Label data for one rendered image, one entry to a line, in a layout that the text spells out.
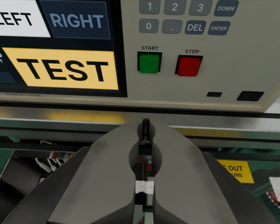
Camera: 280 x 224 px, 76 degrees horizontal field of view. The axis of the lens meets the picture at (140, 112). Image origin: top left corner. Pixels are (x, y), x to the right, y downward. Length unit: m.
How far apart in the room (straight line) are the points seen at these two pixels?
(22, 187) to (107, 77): 0.48
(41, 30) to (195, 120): 0.18
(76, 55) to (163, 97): 0.10
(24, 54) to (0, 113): 0.09
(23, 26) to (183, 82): 0.16
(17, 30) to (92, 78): 0.07
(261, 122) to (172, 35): 0.15
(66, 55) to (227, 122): 0.19
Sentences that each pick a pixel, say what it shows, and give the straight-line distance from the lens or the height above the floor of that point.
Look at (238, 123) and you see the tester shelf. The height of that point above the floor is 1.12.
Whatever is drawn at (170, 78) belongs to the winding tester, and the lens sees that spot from 0.19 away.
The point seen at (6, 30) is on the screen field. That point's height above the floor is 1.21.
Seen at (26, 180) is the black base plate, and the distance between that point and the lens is 0.63.
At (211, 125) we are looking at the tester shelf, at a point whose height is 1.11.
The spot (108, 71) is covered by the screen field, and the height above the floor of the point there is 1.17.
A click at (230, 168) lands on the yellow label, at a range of 0.27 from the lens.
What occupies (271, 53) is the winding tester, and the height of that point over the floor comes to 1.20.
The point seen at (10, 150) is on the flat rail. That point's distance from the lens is 0.34.
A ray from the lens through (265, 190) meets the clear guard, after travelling 0.28.
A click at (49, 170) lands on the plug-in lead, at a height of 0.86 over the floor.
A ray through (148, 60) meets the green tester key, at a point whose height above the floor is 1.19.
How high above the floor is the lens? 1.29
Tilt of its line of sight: 53 degrees down
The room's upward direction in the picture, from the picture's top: 1 degrees clockwise
